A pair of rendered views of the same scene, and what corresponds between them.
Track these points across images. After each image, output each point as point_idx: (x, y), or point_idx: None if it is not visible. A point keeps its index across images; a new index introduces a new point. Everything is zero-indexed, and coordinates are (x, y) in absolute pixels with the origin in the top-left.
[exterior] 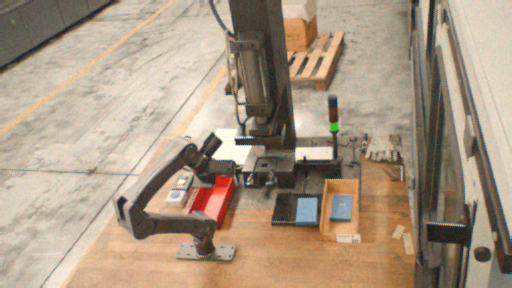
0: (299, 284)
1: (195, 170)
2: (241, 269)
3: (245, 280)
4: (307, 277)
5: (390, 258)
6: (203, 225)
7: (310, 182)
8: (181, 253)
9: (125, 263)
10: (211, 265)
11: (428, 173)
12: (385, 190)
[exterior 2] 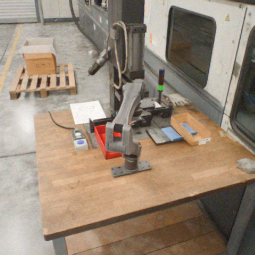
0: (200, 169)
1: (137, 106)
2: (161, 171)
3: (169, 176)
4: (201, 164)
5: (229, 145)
6: (138, 146)
7: (156, 121)
8: (115, 173)
9: (78, 190)
10: (141, 174)
11: (237, 97)
12: (197, 118)
